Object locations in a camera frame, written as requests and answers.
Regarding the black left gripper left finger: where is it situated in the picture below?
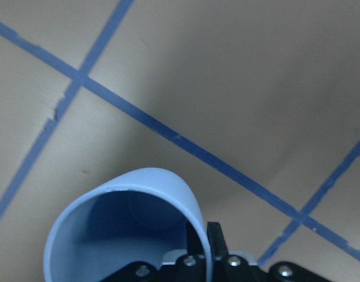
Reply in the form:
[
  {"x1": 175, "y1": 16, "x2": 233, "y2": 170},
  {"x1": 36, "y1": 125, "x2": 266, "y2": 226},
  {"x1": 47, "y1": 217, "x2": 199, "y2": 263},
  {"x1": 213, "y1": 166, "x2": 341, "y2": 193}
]
[{"x1": 103, "y1": 223, "x2": 212, "y2": 281}]

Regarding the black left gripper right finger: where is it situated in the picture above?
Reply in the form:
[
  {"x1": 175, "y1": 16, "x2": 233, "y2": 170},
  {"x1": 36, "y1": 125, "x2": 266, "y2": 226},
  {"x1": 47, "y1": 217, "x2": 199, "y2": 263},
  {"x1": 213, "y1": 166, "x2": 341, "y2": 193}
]
[{"x1": 207, "y1": 222, "x2": 328, "y2": 281}]

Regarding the light blue plastic cup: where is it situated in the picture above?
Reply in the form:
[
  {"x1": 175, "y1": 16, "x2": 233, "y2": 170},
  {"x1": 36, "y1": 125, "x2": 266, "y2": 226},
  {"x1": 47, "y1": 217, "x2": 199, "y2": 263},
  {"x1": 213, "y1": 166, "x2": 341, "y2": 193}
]
[{"x1": 43, "y1": 167, "x2": 213, "y2": 281}]

